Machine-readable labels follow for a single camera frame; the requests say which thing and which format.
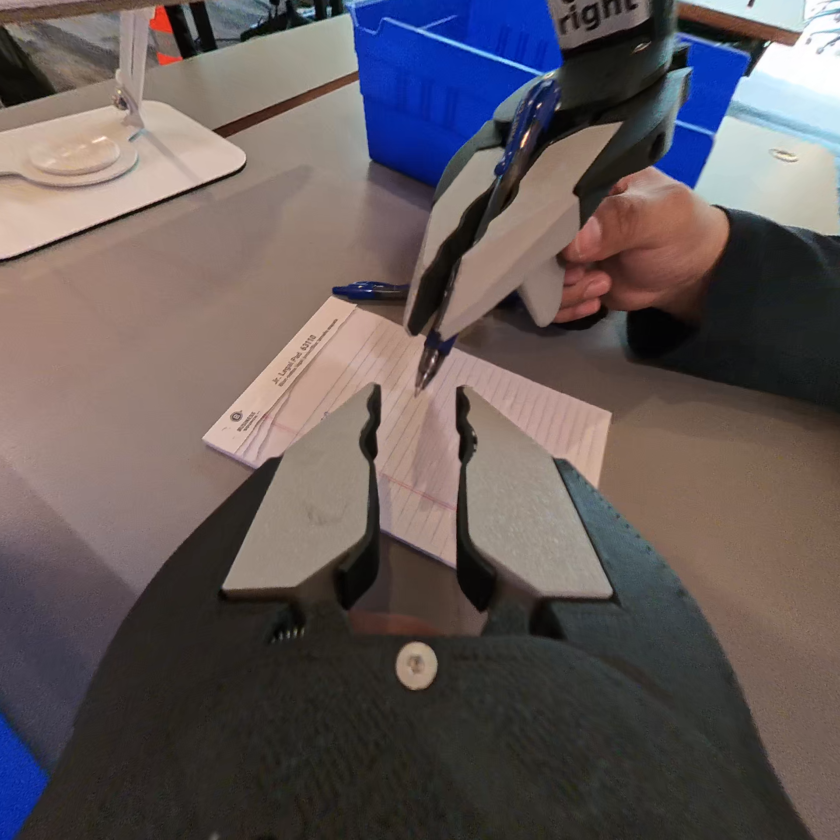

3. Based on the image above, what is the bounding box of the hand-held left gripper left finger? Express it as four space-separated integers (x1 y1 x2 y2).
220 384 383 610

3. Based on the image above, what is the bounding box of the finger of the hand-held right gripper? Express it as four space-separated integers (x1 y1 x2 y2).
404 139 508 337
436 121 623 339

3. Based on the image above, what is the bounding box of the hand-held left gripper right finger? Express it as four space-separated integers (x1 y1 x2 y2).
455 386 615 613

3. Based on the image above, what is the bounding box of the white lined legal pad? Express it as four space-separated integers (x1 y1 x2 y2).
202 297 613 568

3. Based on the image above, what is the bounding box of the blue retractable pen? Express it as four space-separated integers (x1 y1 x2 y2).
331 281 411 301
413 77 564 398

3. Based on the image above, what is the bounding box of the person's right forearm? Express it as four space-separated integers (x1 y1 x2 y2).
626 206 840 411

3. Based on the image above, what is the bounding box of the grey desk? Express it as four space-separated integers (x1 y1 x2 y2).
0 13 840 840

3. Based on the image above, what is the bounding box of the white desk stand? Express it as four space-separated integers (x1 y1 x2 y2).
0 7 248 261

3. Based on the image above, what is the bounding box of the person's right hand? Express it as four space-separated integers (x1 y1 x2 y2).
554 167 731 326

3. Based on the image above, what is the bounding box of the blue plastic bin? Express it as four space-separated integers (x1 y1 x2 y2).
348 0 752 191

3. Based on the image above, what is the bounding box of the orange traffic cone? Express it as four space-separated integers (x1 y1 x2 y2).
150 7 182 67

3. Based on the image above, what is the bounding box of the blue plastic object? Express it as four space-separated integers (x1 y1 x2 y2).
0 714 51 840

